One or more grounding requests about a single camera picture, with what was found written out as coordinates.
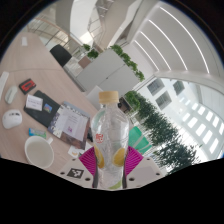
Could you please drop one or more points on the printed brochure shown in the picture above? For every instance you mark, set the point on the printed brochure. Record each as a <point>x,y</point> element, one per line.
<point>71,125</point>

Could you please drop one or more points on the white cabinet with plants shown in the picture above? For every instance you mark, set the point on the white cabinet with plants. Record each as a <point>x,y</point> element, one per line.
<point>106,75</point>

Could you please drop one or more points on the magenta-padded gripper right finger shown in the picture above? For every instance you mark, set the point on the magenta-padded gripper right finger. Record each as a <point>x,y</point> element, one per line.
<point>146,170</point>

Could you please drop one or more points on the small red black device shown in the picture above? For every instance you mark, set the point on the small red black device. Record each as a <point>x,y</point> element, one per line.
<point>27,86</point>

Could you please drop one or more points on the white chair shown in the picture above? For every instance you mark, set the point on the white chair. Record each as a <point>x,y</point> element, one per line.
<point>94,96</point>

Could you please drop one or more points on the clear plastic drink bottle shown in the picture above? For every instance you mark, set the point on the clear plastic drink bottle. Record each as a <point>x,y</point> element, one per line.
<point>110,136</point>

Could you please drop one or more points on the ceiling light strips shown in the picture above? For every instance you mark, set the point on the ceiling light strips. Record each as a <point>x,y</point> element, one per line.
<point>173,36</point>

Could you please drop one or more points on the black folder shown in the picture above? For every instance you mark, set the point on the black folder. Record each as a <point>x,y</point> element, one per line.
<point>41,116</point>

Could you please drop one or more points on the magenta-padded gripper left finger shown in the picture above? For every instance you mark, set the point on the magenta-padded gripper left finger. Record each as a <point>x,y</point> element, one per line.
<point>76,172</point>

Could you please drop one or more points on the colourful sticker sheet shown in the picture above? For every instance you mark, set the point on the colourful sticker sheet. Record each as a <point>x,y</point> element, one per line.
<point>75,151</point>

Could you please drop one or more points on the white mug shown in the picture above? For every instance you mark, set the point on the white mug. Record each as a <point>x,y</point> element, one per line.
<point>39,152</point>

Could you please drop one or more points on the row of green plants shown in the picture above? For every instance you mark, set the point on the row of green plants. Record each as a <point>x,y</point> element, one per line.
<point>163,131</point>

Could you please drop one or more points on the small green snack packet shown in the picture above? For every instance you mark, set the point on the small green snack packet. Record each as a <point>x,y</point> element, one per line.
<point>37,133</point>

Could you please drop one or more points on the brown planter with plants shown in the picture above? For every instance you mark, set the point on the brown planter with plants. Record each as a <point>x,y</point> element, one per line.
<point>87,58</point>

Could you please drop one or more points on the small white oval case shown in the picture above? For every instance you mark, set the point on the small white oval case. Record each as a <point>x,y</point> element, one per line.
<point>11,95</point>

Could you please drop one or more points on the white computer mouse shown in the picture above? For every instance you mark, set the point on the white computer mouse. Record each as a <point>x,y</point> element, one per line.
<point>12,119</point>

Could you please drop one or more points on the black chair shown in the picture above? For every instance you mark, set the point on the black chair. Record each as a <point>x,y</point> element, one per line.
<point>60,55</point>

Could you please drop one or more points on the white printed card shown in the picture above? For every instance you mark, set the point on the white printed card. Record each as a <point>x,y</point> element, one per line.
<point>34,102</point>

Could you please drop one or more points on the small white paper slip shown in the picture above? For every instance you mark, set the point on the small white paper slip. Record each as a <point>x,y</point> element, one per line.
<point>24,41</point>

